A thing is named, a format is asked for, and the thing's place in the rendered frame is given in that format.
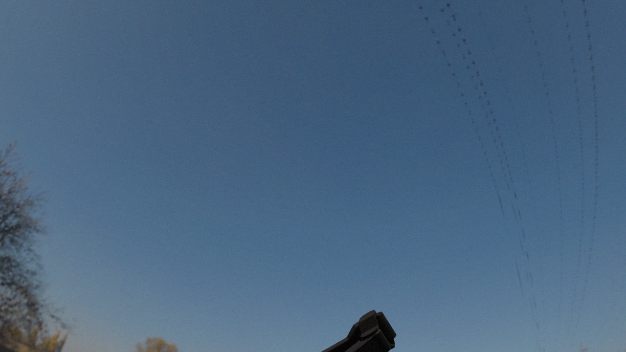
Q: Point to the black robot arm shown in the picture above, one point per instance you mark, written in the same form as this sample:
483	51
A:
372	333

